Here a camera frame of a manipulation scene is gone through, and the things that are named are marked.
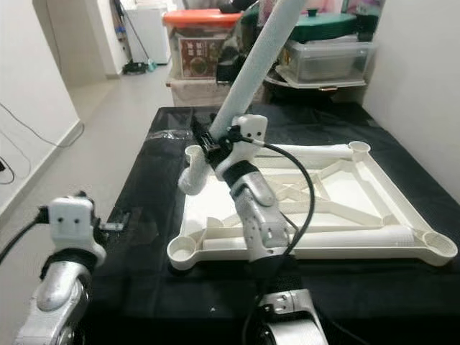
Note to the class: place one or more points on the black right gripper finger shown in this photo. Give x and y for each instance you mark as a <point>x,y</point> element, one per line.
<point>200,133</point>

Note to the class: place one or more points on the white plastic table top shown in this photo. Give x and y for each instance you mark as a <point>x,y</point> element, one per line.
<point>366,201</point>

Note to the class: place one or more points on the clear crumpled tape strip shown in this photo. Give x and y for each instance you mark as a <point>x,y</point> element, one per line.
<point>176,134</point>

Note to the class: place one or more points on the clear tape cross patch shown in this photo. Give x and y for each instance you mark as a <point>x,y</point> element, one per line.
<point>140,230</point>

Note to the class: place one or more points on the beige patterned cover cloth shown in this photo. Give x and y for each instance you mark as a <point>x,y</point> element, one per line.
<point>201,92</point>

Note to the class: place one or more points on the black tablecloth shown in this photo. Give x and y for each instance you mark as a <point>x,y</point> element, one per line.
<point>151,302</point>

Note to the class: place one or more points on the black round wok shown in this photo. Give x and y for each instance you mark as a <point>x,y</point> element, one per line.
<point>267,75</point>

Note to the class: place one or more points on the mop with green head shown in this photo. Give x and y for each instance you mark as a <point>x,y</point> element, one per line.
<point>135,68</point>

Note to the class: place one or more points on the white household appliance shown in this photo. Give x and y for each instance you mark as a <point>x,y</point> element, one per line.
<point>151,32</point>

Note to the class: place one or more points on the orange-lidded clear storage bin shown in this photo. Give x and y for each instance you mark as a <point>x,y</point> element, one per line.
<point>198,18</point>

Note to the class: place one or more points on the black power adapter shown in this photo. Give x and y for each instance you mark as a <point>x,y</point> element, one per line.
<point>3,168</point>

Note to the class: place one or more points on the green-lidded clear storage bin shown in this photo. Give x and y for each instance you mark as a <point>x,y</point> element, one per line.
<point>330,61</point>

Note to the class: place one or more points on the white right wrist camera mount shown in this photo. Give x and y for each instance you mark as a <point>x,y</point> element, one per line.
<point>248,128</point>

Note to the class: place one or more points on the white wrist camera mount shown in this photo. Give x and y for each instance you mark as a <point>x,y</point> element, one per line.
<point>72,224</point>
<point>248,128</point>

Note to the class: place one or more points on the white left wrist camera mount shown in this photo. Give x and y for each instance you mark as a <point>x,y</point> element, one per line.
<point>72,224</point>

